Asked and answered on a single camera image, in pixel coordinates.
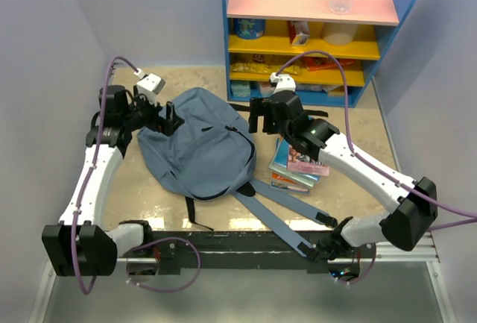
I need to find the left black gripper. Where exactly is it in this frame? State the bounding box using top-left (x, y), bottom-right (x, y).
top-left (123, 87), bottom-right (183, 137)

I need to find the blue student backpack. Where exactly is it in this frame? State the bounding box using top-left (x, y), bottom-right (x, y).
top-left (137, 88), bottom-right (338, 260)

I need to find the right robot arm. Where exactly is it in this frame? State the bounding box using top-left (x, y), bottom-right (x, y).
top-left (249, 90), bottom-right (437, 260)

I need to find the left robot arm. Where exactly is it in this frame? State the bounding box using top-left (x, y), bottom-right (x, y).
top-left (42, 78), bottom-right (184, 277)

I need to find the teal tissue pack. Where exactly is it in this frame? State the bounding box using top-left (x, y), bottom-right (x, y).
top-left (230, 80), bottom-right (251, 98)

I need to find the white tissue pack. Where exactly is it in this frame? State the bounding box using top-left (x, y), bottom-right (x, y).
top-left (296, 83), bottom-right (341, 93)

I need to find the yellow snack bag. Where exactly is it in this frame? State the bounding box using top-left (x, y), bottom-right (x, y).
top-left (230, 53), bottom-right (291, 75)

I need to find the teal book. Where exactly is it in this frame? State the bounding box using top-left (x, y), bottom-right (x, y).
top-left (268, 137), bottom-right (320, 189)

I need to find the pink cover book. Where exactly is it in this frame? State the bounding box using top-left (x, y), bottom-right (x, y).
top-left (286, 145), bottom-right (329, 177)

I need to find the red snack packet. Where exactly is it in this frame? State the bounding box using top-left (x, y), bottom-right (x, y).
top-left (303, 57), bottom-right (355, 72)

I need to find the orange book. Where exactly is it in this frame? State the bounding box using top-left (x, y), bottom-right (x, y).
top-left (271, 172), bottom-right (310, 195)

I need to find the yellow sponge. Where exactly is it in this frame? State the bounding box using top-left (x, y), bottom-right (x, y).
top-left (326, 86), bottom-right (346, 98)

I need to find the blue shelf unit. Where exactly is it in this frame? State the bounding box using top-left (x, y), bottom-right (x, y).
top-left (221, 0), bottom-right (416, 107)

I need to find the blue round tin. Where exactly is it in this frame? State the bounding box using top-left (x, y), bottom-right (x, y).
top-left (233, 19), bottom-right (266, 40)

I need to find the red white carton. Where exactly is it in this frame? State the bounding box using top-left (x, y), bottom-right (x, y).
top-left (287, 21), bottom-right (310, 46)

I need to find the white round container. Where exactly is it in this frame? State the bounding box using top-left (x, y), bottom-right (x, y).
top-left (322, 22), bottom-right (359, 46)

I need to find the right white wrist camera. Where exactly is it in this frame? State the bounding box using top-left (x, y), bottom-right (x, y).
top-left (269, 72), bottom-right (296, 94)

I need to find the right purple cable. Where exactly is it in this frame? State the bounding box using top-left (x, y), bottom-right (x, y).
top-left (275, 50), bottom-right (477, 231)

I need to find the purple cable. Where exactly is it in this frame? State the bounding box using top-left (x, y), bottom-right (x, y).
top-left (275, 50), bottom-right (477, 231)
top-left (71, 55), bottom-right (202, 295)

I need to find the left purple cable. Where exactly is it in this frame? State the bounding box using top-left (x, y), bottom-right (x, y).
top-left (71, 55), bottom-right (202, 295)

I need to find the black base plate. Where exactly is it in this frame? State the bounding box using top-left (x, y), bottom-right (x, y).
top-left (111, 230), bottom-right (377, 277)

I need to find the aluminium rail frame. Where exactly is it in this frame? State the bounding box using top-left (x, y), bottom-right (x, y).
top-left (30, 234), bottom-right (455, 322)

